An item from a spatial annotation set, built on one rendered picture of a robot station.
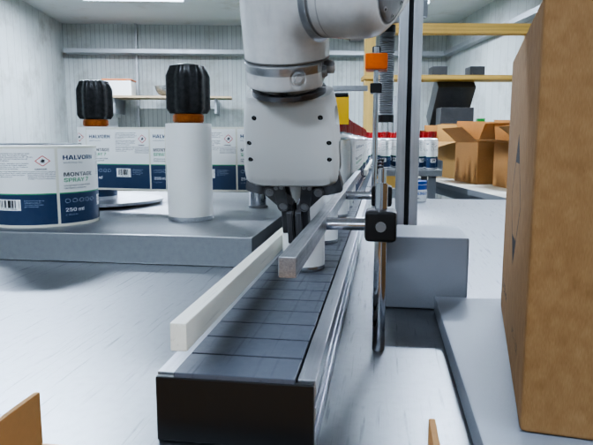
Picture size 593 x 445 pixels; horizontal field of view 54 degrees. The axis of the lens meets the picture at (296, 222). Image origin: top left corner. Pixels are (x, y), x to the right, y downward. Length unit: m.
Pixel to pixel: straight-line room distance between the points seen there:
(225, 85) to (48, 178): 8.49
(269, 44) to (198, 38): 9.13
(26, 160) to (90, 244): 0.20
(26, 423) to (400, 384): 0.29
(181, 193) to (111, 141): 0.36
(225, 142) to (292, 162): 0.75
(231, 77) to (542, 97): 9.24
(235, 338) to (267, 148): 0.22
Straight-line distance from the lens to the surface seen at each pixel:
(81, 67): 9.96
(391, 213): 0.55
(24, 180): 1.14
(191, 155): 1.13
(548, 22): 0.39
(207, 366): 0.42
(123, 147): 1.44
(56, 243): 1.08
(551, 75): 0.38
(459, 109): 6.16
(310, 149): 0.60
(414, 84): 1.21
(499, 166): 3.41
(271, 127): 0.59
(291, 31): 0.55
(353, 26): 0.52
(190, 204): 1.13
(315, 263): 0.70
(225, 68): 9.59
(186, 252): 0.98
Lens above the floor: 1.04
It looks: 8 degrees down
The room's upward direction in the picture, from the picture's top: straight up
